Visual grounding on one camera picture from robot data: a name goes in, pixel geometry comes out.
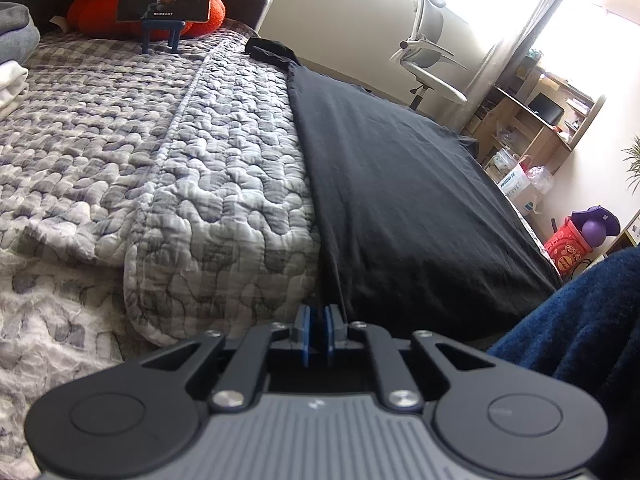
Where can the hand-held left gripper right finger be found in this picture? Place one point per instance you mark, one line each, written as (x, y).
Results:
(331, 332)

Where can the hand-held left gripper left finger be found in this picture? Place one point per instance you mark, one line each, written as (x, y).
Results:
(302, 332)

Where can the black shirt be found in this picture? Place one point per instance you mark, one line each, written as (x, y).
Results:
(400, 185)

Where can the grey checked quilt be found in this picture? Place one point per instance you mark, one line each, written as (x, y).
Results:
(150, 160)

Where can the white paper bag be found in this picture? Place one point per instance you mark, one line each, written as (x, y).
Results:
(515, 185)

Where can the person's blue trouser leg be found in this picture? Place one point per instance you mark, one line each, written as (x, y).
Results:
(575, 335)

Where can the red bucket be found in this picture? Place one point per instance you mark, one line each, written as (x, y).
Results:
(565, 250)

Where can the clear plastic bag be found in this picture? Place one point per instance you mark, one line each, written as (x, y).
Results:
(542, 180)

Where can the purple ball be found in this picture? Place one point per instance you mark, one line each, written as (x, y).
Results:
(594, 234)

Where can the wooden desk with shelves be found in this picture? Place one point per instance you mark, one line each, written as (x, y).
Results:
(510, 105)

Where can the purple hat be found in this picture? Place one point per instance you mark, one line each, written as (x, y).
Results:
(595, 212)

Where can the black monitor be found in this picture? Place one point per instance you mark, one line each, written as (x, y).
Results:
(545, 107)

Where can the white office chair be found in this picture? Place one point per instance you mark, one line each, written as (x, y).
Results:
(430, 20)

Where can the grey sofa armrest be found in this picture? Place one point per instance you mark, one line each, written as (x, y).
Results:
(250, 5)

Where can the blue phone stand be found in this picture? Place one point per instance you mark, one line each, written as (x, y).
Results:
(160, 26)

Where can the potted green plant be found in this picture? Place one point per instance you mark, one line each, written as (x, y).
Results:
(634, 160)

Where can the beige curtain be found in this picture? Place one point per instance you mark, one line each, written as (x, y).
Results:
(520, 35)

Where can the smartphone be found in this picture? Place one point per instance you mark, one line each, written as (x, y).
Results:
(165, 4)

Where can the white folded cloth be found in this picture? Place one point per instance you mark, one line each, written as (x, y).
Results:
(12, 85)

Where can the grey folded cloth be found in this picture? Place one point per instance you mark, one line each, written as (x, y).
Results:
(17, 30)

